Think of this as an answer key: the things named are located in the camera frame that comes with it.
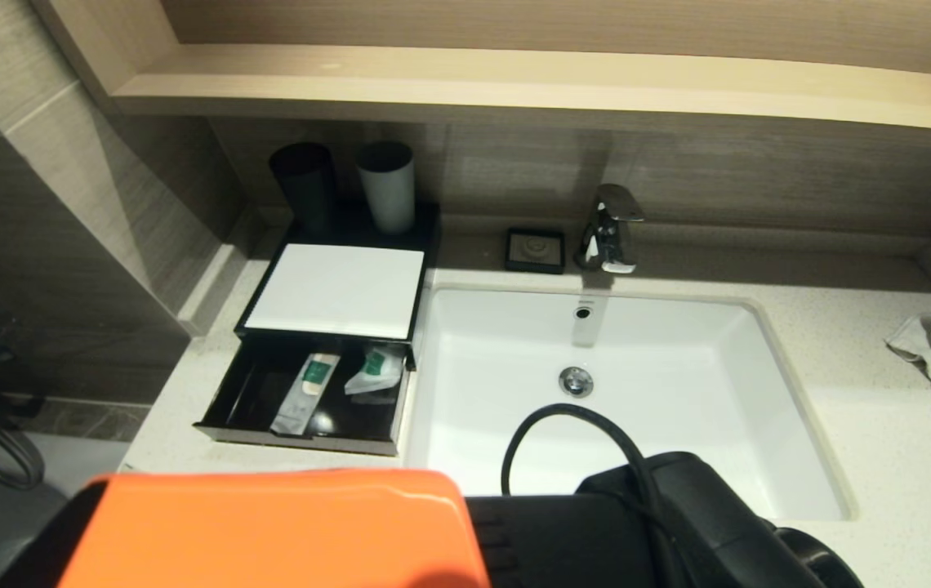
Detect black soap dish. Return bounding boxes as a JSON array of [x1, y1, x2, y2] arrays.
[[504, 227, 566, 275]]

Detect black cup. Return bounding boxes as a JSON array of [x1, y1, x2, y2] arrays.
[[269, 143, 341, 242]]

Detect chrome drain stopper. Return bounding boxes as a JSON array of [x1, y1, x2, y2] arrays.
[[558, 367, 595, 399]]

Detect grey sachet with green label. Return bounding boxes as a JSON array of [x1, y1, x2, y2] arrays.
[[270, 353, 341, 436]]

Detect white sink basin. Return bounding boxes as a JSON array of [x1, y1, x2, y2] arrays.
[[402, 284, 857, 521]]

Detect grey plastic cup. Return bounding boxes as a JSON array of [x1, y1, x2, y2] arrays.
[[357, 143, 417, 238]]

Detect black tray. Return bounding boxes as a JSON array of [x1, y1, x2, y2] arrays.
[[193, 333, 415, 457]]

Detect wooden wall shelf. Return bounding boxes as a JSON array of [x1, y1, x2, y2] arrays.
[[29, 0, 931, 152]]

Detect black amenity box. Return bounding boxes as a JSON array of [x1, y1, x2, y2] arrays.
[[235, 203, 442, 372]]

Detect white sachet with green square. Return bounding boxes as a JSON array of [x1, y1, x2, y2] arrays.
[[344, 345, 406, 397]]

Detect chrome faucet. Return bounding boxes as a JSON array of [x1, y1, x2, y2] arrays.
[[576, 184, 644, 275]]

